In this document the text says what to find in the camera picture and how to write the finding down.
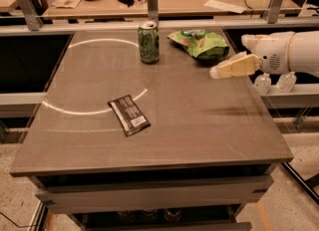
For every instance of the metal bracket post right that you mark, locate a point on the metal bracket post right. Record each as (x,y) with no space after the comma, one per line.
(272,13)

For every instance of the black rxbar chocolate wrapper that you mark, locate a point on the black rxbar chocolate wrapper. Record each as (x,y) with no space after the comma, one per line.
(129,115)

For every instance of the small paper card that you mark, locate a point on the small paper card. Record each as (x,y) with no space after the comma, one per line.
(67,3)

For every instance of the grey table drawer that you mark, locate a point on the grey table drawer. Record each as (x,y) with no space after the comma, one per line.
(155,194)

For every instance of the metal bracket post middle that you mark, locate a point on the metal bracket post middle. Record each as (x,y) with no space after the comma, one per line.
(153,10)

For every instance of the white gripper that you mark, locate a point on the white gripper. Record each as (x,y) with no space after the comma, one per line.
(274,53)

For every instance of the white paper sheet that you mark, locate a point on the white paper sheet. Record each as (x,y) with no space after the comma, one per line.
(224,6)

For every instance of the clear plastic bottle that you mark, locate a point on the clear plastic bottle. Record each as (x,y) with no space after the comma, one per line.
(262,83)
(286,82)

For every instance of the green chip bag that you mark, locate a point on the green chip bag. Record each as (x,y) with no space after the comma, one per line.
(201,44)

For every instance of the metal bracket post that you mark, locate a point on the metal bracket post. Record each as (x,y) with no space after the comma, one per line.
(153,10)
(272,13)
(33,22)

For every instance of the metal bracket post left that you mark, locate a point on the metal bracket post left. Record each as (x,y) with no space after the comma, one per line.
(33,22)

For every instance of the green soda can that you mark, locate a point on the green soda can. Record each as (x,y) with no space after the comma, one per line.
(149,42)

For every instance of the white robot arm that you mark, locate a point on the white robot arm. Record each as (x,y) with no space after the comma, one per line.
(303,54)

